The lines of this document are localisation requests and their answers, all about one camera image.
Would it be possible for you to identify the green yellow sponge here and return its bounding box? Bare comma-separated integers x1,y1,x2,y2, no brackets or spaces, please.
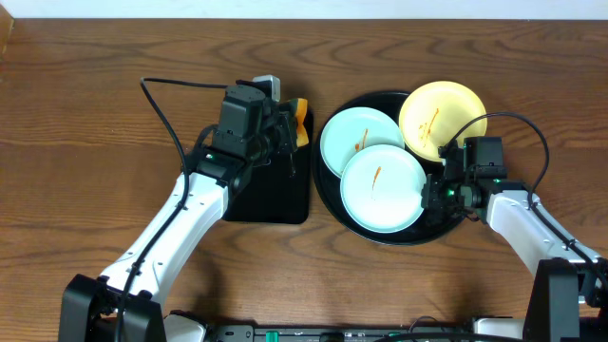
290,98,309,147

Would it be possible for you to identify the light blue plate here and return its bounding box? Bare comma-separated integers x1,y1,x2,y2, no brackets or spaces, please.
320,106,405,178
340,144,426,234

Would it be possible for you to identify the yellow plate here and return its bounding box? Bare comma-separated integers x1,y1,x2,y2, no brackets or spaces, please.
398,81,486,162

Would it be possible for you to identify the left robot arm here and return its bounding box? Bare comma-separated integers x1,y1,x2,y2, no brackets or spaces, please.
58,75,309,341

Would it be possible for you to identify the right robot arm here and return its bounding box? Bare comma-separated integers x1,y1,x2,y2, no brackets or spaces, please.
422,137,607,341

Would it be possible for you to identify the black rectangular tray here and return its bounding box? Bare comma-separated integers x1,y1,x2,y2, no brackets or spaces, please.
220,106,315,225

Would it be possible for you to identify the black round tray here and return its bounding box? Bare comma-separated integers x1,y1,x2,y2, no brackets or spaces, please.
311,90,466,246

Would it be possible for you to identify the right black cable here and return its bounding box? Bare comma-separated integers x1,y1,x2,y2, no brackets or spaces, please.
439,111,608,286

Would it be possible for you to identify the black cable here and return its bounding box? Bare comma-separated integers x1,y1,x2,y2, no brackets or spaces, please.
439,111,608,286
113,77,229,342

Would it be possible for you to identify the left black cable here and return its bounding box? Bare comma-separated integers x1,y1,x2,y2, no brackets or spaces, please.
113,77,229,342

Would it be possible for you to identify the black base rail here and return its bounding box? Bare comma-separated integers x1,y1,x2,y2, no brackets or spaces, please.
204,319,477,342

